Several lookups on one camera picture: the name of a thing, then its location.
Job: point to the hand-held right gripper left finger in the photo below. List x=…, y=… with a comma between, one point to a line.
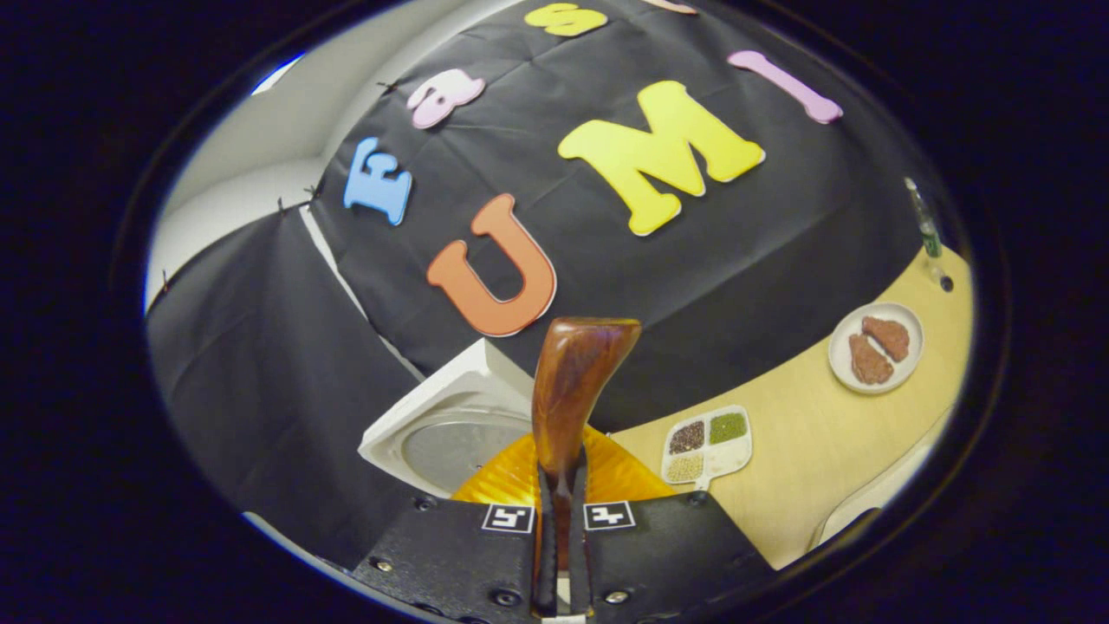
x=546, y=555

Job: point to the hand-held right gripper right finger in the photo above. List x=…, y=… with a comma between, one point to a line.
x=579, y=555

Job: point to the brown wooden spoon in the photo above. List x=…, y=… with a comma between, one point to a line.
x=572, y=381

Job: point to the white rice cooker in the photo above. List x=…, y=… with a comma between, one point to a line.
x=450, y=390

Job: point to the white divided grain dish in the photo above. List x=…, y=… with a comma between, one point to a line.
x=732, y=458

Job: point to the brown meat piece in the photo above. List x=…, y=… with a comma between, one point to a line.
x=887, y=337
x=869, y=361

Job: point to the white round plate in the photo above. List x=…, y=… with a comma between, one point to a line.
x=905, y=373

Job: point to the green label water bottle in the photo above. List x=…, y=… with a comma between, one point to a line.
x=929, y=238

